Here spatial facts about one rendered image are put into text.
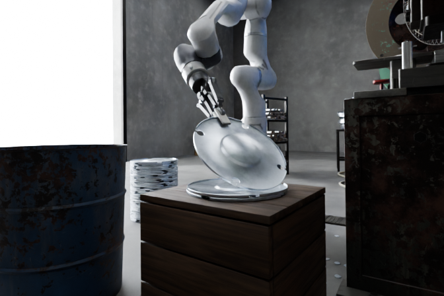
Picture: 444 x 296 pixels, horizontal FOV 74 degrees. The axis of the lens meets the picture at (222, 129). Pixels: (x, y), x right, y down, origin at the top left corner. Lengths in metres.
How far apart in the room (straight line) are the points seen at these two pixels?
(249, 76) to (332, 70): 6.84
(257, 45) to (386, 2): 1.52
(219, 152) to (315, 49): 7.67
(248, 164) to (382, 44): 2.02
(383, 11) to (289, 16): 6.29
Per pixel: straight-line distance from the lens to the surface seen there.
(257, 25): 1.47
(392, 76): 1.23
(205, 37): 1.06
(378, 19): 2.73
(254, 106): 1.40
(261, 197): 0.79
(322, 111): 8.10
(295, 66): 8.46
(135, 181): 1.83
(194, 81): 1.03
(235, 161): 0.81
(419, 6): 1.29
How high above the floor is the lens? 0.52
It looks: 1 degrees up
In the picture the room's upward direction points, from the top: 1 degrees counter-clockwise
